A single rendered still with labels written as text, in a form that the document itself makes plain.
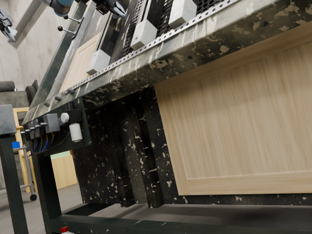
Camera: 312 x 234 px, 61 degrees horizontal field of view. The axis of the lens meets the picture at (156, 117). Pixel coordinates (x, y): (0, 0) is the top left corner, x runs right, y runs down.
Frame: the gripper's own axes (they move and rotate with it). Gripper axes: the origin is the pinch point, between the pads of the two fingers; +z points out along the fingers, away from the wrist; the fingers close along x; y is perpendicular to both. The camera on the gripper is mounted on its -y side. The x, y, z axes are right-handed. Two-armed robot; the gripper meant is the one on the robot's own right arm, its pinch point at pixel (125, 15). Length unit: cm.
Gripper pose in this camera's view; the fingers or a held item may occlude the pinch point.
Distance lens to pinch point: 153.4
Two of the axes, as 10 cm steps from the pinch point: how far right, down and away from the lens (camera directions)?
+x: -1.7, 8.7, -4.6
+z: 6.8, 4.5, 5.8
